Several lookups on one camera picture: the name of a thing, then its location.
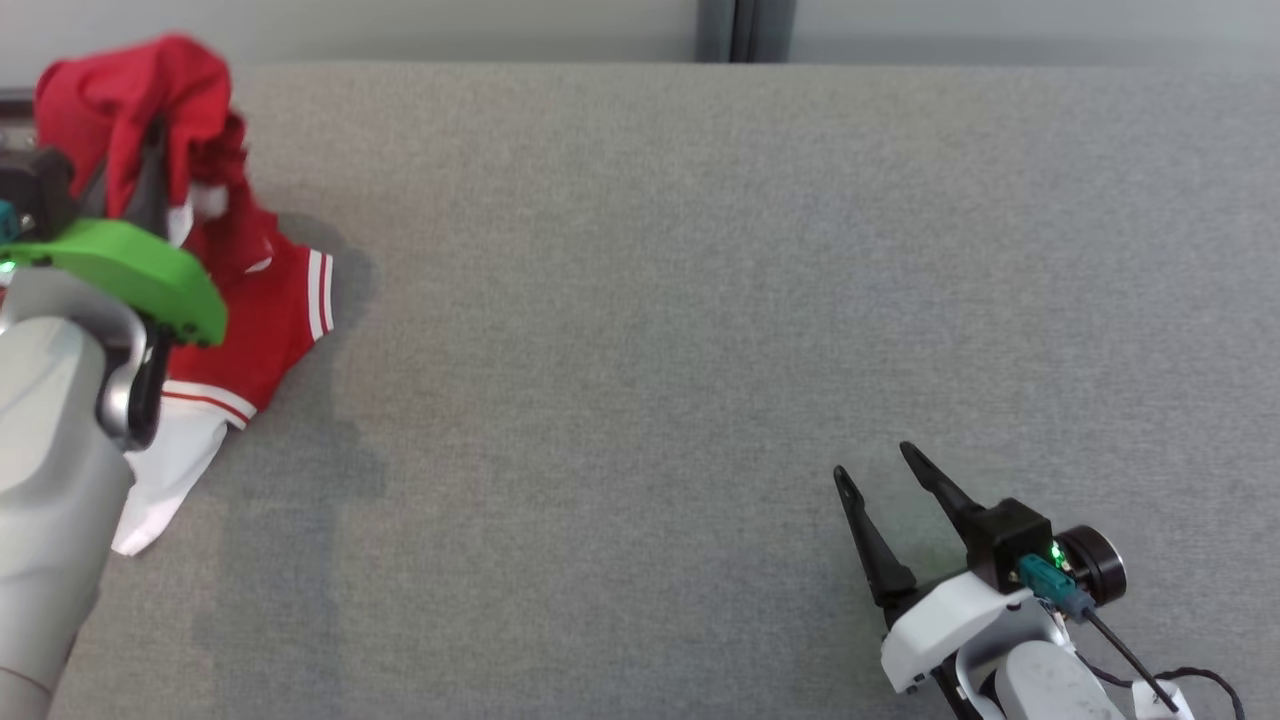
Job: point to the grey fabric sofa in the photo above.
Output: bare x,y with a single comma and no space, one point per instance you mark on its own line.
640,350

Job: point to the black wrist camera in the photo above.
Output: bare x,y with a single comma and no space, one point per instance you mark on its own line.
40,190
1010,540

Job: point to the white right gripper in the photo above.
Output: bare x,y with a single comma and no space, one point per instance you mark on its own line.
940,620

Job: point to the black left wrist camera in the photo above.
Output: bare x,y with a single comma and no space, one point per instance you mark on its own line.
40,190

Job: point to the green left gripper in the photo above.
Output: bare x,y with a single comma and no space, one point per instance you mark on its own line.
130,265

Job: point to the red and white jersey garment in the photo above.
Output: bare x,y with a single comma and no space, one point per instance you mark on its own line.
260,320

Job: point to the dark grey door frame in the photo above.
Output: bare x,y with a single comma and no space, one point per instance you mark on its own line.
745,30

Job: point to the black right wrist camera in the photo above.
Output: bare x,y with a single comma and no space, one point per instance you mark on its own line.
1010,540

